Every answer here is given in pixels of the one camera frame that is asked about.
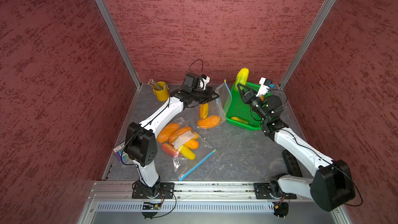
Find black pad on table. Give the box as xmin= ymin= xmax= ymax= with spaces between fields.
xmin=282 ymin=150 xmax=303 ymax=177

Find left corner aluminium post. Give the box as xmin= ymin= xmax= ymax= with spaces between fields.
xmin=95 ymin=0 xmax=142 ymax=89

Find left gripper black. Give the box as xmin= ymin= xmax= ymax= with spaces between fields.
xmin=191 ymin=86 xmax=219 ymax=103

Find corner aluminium post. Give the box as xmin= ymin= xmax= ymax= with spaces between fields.
xmin=95 ymin=0 xmax=142 ymax=89
xmin=279 ymin=0 xmax=336 ymax=89

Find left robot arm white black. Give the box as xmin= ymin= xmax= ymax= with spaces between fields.
xmin=122 ymin=73 xmax=219 ymax=198

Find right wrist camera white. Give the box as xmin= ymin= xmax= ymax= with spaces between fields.
xmin=256 ymin=77 xmax=274 ymax=97

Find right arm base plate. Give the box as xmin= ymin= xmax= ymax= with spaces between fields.
xmin=254 ymin=183 xmax=297 ymax=201

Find red mango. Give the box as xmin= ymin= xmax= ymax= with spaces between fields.
xmin=161 ymin=143 xmax=181 ymax=158

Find sticks in yellow cup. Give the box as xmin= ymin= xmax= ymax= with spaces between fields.
xmin=147 ymin=79 xmax=163 ymax=91

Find yellow cup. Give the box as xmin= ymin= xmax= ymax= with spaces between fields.
xmin=153 ymin=82 xmax=170 ymax=102

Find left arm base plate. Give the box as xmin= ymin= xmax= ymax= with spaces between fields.
xmin=131 ymin=181 xmax=175 ymax=200

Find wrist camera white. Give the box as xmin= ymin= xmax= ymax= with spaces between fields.
xmin=198 ymin=74 xmax=210 ymax=90
xmin=256 ymin=77 xmax=274 ymax=97

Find yellow mango basket bottom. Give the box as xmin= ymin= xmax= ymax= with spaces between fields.
xmin=231 ymin=117 xmax=249 ymax=124

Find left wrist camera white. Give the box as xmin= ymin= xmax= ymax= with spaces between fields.
xmin=198 ymin=74 xmax=210 ymax=90

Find green plastic basket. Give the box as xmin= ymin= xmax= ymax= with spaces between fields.
xmin=227 ymin=83 xmax=261 ymax=131

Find colourful marker pack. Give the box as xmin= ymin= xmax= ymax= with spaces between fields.
xmin=113 ymin=143 xmax=127 ymax=163

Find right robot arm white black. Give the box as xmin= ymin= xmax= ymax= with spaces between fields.
xmin=237 ymin=84 xmax=356 ymax=212

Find clear zip bag blue zipper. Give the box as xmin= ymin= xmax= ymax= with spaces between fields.
xmin=156 ymin=117 xmax=217 ymax=181

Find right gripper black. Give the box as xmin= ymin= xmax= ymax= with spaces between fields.
xmin=238 ymin=83 xmax=269 ymax=121

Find yellow green mango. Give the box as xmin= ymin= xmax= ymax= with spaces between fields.
xmin=234 ymin=68 xmax=249 ymax=92

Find right corner aluminium post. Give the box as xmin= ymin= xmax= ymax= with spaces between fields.
xmin=279 ymin=0 xmax=336 ymax=89

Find large orange mango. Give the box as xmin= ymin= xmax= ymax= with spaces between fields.
xmin=169 ymin=127 xmax=192 ymax=144

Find aluminium front rail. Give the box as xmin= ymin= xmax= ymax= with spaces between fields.
xmin=86 ymin=180 xmax=343 ymax=202

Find small orange mango back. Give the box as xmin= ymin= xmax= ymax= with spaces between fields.
xmin=200 ymin=103 xmax=209 ymax=119

